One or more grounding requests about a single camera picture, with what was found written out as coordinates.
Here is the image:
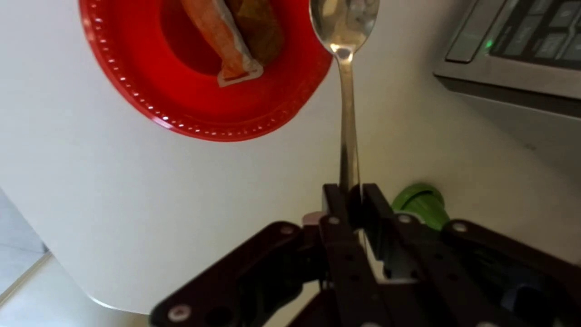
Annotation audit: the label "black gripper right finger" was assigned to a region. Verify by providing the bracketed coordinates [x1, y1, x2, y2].
[362, 184, 581, 327]

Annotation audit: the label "red plastic bowl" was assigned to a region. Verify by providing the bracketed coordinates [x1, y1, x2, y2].
[77, 0, 331, 142]

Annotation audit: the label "silver spoon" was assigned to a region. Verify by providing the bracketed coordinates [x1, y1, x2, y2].
[309, 0, 380, 195]

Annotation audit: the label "stainless steel microwave oven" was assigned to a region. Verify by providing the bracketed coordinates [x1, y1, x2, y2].
[435, 0, 581, 151]

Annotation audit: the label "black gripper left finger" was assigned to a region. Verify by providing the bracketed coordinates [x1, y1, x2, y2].
[150, 184, 389, 327]

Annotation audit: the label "food contents in bowl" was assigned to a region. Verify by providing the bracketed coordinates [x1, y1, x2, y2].
[181, 0, 286, 88]

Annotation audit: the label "green round lid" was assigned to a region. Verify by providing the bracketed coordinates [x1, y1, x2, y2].
[393, 184, 451, 231]

